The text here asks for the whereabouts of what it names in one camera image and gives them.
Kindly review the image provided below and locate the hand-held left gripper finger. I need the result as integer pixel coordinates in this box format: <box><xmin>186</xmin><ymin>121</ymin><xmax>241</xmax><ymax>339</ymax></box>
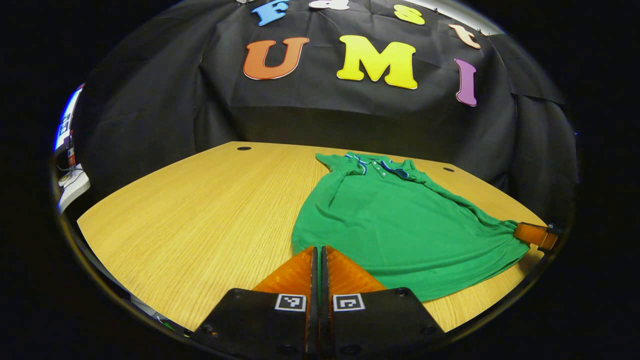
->
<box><xmin>320</xmin><ymin>245</ymin><xmax>446</xmax><ymax>360</ymax></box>
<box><xmin>192</xmin><ymin>245</ymin><xmax>321</xmax><ymax>360</ymax></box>

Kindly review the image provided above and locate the green T-shirt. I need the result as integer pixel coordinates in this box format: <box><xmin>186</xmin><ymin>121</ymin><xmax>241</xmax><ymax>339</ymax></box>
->
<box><xmin>291</xmin><ymin>151</ymin><xmax>532</xmax><ymax>303</ymax></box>

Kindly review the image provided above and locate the black backdrop cloth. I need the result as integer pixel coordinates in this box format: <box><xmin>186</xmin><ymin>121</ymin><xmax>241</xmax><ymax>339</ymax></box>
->
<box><xmin>70</xmin><ymin>0</ymin><xmax>578</xmax><ymax>226</ymax></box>

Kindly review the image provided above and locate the white power strip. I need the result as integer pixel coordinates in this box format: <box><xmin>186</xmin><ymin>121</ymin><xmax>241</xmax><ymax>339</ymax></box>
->
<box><xmin>56</xmin><ymin>164</ymin><xmax>92</xmax><ymax>215</ymax></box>

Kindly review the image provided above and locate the computer monitor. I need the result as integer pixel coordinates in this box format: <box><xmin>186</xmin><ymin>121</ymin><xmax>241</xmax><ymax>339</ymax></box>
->
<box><xmin>53</xmin><ymin>84</ymin><xmax>85</xmax><ymax>153</ymax></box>

